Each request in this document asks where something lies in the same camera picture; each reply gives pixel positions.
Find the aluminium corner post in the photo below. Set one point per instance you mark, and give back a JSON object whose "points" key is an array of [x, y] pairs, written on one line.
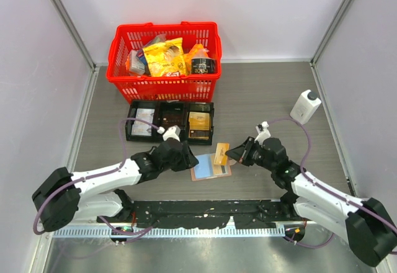
{"points": [[336, 21], [66, 19]]}

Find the grey small box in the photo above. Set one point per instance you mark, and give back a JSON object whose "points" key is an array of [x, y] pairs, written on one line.
{"points": [[133, 65]]}

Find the white cards in tray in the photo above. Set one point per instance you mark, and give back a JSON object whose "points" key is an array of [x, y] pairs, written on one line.
{"points": [[140, 128]]}

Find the red plastic shopping basket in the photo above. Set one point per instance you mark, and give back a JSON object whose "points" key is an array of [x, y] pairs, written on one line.
{"points": [[199, 88]]}

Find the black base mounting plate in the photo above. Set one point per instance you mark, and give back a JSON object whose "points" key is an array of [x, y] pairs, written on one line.
{"points": [[206, 214]]}

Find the yellow chips bag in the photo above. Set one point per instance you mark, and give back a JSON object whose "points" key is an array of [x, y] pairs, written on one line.
{"points": [[166, 59]]}

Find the white bottle with black cap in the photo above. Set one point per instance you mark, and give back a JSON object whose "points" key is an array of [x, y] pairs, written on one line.
{"points": [[306, 105]]}

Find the left aluminium corner post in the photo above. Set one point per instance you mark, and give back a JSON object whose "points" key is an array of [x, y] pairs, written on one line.
{"points": [[66, 19]]}

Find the dark brown cards in tray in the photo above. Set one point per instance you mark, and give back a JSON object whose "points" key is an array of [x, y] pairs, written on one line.
{"points": [[173, 113]]}

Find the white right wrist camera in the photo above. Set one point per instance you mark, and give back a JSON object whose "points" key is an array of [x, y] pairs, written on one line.
{"points": [[263, 132]]}

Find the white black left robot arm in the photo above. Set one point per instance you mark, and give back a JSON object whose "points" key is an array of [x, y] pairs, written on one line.
{"points": [[63, 195]]}

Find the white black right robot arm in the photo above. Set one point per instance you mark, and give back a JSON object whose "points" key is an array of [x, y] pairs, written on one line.
{"points": [[364, 224]]}

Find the gold cards in tray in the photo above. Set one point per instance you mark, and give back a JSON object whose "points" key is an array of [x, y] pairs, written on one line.
{"points": [[199, 125]]}

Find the pink leather card holder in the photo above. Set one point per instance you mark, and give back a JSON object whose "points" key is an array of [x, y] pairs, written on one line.
{"points": [[203, 170]]}

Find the right aluminium corner post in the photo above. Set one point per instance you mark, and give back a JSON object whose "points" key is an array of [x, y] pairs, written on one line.
{"points": [[336, 21]]}

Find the orange snack bag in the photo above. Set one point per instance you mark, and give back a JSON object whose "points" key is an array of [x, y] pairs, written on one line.
{"points": [[197, 51]]}

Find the black round can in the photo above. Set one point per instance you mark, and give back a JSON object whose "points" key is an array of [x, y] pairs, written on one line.
{"points": [[203, 65]]}

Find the black three-compartment card tray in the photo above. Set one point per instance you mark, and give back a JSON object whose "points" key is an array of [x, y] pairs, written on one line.
{"points": [[207, 107]]}

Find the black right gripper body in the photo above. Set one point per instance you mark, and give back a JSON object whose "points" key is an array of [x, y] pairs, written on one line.
{"points": [[256, 153]]}

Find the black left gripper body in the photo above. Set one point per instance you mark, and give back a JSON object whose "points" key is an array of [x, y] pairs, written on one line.
{"points": [[182, 161]]}

